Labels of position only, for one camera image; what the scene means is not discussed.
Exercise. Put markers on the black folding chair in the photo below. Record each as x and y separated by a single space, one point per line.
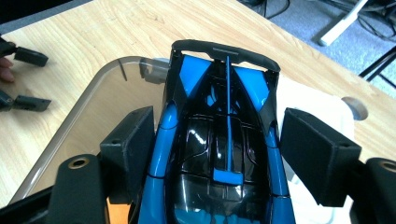
378 67

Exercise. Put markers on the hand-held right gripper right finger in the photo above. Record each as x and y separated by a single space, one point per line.
320 158

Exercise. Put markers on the blue toy car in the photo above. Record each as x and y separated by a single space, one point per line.
218 140

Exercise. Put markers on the white desk frame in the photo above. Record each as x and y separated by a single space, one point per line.
341 25

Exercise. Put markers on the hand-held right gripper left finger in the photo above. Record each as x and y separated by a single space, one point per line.
130 149

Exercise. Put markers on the clear plastic storage box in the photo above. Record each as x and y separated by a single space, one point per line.
93 102

